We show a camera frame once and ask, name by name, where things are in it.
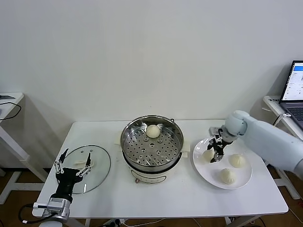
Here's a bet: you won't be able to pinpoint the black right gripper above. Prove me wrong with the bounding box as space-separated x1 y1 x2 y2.
207 135 228 164

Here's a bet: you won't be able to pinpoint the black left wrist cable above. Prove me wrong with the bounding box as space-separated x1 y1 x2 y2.
18 203 52 225

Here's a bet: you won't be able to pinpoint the stainless steel steamer basket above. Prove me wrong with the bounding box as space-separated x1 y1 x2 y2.
113 115 191 167

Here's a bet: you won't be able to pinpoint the white laptop cable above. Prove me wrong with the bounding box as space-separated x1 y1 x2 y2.
274 113 292 126

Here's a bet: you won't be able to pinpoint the white electric cooker base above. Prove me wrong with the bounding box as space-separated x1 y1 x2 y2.
123 152 189 185

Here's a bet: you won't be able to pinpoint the grey open laptop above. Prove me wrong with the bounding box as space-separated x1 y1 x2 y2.
278 60 303 130

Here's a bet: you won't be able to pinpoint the white steamed baozi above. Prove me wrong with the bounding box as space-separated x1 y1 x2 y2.
219 168 237 185
203 150 215 164
146 124 160 139
228 153 248 168

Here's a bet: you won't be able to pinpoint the round white plate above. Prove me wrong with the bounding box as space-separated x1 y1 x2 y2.
192 138 253 190

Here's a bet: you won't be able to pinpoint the white side table with cable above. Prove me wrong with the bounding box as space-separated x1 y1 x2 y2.
0 92 48 205

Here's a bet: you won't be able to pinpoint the round glass pot lid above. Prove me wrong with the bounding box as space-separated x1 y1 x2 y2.
57 144 111 195

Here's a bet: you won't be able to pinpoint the black and green cable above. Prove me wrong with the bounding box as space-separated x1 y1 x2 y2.
0 101 22 122

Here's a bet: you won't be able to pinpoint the white power strip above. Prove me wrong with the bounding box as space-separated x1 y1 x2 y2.
103 218 127 227

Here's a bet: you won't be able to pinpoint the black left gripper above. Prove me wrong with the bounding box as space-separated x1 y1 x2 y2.
53 148 93 198

